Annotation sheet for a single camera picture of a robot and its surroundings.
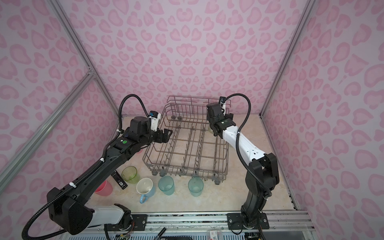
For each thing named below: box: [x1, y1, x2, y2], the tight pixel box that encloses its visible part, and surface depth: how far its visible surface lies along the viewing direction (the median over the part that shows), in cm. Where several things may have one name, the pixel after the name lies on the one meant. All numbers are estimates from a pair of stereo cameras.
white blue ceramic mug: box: [136, 177, 156, 204], surface depth 79 cm
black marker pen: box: [154, 227, 167, 240], surface depth 71 cm
